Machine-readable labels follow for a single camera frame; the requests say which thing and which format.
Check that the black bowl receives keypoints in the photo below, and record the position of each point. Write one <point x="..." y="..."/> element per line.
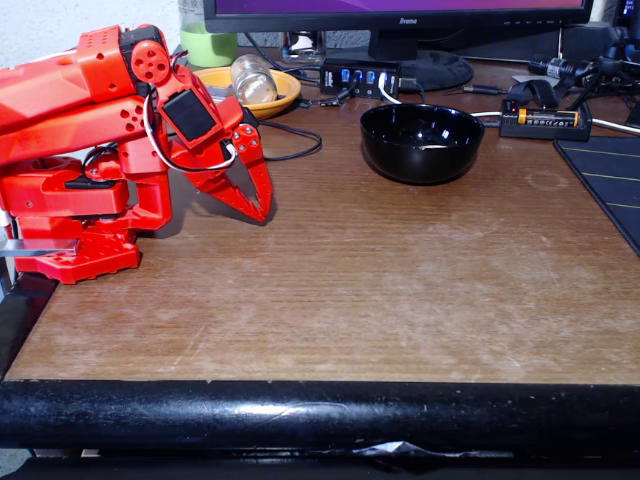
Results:
<point x="400" y="155"/>

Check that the silver foil packet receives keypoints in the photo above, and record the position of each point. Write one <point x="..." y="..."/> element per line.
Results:
<point x="220" y="92"/>

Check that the yellow dish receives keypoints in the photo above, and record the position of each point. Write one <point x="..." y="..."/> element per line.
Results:
<point x="287" y="92"/>

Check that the bottle with green sleeve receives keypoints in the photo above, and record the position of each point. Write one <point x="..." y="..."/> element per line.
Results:
<point x="210" y="47"/>

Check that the black USB hub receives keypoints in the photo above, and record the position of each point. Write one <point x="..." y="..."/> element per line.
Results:
<point x="332" y="77"/>

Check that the black tripod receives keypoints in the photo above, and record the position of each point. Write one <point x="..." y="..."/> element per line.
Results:
<point x="612" y="65"/>

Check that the black Iiyama monitor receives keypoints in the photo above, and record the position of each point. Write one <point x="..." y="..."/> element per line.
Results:
<point x="500" y="15"/>

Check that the clear glass jar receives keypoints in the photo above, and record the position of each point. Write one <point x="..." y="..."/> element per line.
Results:
<point x="255" y="82"/>

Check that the black flashlight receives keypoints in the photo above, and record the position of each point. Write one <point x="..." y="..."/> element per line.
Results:
<point x="557" y="67"/>

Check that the metal clamp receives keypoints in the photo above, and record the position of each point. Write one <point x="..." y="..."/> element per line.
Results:
<point x="40" y="247"/>

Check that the black desk mat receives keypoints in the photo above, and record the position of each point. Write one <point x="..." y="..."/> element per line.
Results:
<point x="610" y="175"/>

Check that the black battery charger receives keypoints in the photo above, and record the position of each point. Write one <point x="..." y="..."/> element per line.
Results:
<point x="545" y="131"/>

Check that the yellow black battery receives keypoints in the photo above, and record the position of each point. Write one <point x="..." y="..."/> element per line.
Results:
<point x="547" y="117"/>

